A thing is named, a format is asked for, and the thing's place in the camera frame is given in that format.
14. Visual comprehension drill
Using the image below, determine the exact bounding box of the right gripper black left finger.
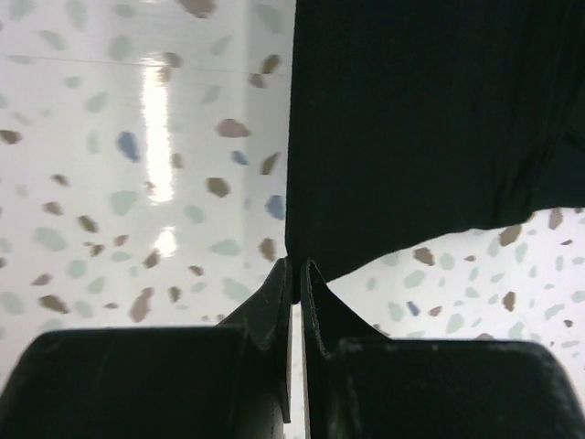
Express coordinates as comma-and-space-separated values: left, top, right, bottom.
1, 259, 293, 438

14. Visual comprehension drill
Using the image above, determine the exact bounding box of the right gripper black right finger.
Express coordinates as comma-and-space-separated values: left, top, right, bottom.
299, 262, 584, 438

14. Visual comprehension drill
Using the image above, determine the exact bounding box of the black t shirt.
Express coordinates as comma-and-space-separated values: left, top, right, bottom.
285, 1, 584, 281

